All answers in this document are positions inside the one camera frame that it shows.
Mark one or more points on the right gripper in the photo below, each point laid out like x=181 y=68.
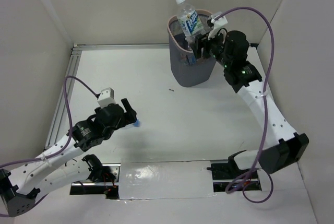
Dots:
x=200 y=39

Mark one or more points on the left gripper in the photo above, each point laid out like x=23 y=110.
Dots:
x=129 y=112

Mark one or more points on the crushed blue cap bottle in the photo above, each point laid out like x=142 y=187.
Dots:
x=135 y=124

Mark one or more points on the green white label bottle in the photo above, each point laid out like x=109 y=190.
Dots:
x=189 y=21

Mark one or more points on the blue label water bottle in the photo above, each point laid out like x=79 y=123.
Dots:
x=189 y=60

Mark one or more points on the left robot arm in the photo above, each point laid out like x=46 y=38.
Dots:
x=65 y=162

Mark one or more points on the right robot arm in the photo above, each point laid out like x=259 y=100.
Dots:
x=283 y=145

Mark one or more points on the grey mesh waste bin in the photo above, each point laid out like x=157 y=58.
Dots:
x=188 y=76

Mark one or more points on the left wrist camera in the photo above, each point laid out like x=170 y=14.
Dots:
x=106 y=97

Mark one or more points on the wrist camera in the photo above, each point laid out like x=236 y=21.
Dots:
x=216 y=22
x=106 y=97

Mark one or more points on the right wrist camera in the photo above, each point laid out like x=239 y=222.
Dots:
x=216 y=22

